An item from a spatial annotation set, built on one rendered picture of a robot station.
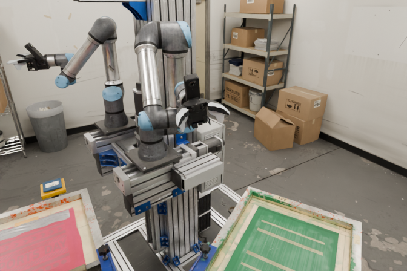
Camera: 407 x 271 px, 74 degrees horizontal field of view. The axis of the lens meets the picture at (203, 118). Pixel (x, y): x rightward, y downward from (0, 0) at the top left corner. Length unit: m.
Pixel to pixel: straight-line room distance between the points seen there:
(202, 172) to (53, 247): 0.76
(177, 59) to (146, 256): 1.59
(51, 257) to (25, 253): 0.13
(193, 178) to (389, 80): 3.10
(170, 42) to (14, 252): 1.16
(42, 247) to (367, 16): 3.95
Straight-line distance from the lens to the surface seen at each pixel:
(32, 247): 1.56
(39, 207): 1.72
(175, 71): 1.23
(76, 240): 1.50
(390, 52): 3.97
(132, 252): 2.37
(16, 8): 4.52
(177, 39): 1.20
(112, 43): 1.81
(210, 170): 1.45
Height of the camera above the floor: 1.97
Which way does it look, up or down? 23 degrees down
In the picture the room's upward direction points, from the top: straight up
